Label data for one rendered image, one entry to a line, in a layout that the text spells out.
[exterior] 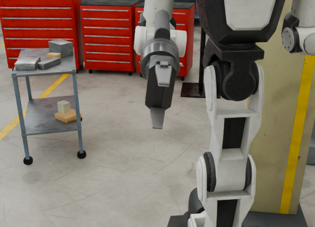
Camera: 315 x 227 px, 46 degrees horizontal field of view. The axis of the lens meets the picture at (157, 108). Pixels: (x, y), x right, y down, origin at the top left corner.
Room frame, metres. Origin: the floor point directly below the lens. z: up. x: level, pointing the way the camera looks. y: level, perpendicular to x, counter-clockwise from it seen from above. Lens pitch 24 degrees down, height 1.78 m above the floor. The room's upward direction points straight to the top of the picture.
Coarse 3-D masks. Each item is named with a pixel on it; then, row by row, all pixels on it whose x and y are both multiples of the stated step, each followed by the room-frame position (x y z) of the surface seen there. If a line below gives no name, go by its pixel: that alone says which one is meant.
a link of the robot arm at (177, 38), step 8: (160, 16) 0.89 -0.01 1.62; (168, 16) 0.91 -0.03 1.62; (160, 24) 0.85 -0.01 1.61; (168, 24) 0.86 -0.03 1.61; (152, 32) 0.88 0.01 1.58; (160, 32) 0.84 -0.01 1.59; (168, 32) 0.84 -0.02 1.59; (176, 32) 0.90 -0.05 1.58; (184, 32) 0.90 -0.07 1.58; (152, 40) 0.83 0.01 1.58; (160, 40) 0.83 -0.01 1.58; (168, 40) 0.84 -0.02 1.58; (176, 40) 0.88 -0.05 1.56; (184, 40) 0.89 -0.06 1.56; (176, 48) 0.83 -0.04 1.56; (184, 48) 0.88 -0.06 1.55
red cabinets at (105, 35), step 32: (0, 0) 5.29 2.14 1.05; (32, 0) 5.27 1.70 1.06; (64, 0) 5.26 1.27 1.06; (96, 0) 5.63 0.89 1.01; (128, 0) 5.63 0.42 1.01; (32, 32) 5.27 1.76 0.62; (64, 32) 5.26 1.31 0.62; (96, 32) 5.23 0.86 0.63; (128, 32) 5.15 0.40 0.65; (192, 32) 5.30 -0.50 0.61; (96, 64) 5.23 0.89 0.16; (128, 64) 5.16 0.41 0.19; (192, 64) 5.40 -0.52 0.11
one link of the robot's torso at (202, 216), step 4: (204, 212) 1.27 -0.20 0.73; (192, 216) 1.25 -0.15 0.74; (196, 216) 1.25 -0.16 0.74; (200, 216) 1.25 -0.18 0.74; (204, 216) 1.25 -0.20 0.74; (188, 220) 1.26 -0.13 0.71; (192, 220) 1.23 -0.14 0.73; (196, 220) 1.24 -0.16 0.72; (200, 220) 1.24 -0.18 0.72; (204, 220) 1.24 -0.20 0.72; (188, 224) 1.25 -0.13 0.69; (192, 224) 1.22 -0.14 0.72; (196, 224) 1.24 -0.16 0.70; (200, 224) 1.24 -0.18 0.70
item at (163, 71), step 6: (156, 66) 0.70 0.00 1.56; (162, 66) 0.69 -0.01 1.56; (168, 66) 0.70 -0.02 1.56; (156, 72) 0.68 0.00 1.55; (162, 72) 0.68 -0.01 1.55; (168, 72) 0.68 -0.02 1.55; (162, 78) 0.66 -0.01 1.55; (168, 78) 0.66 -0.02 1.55; (162, 84) 0.65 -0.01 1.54; (168, 84) 0.65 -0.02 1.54
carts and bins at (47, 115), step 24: (24, 48) 3.56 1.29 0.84; (48, 48) 3.60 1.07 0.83; (72, 48) 3.37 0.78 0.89; (24, 72) 2.86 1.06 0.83; (48, 72) 2.86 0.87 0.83; (72, 72) 2.89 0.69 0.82; (72, 96) 3.64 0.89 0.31; (24, 120) 3.06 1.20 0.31; (48, 120) 3.06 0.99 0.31; (72, 120) 3.03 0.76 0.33; (24, 144) 2.79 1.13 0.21
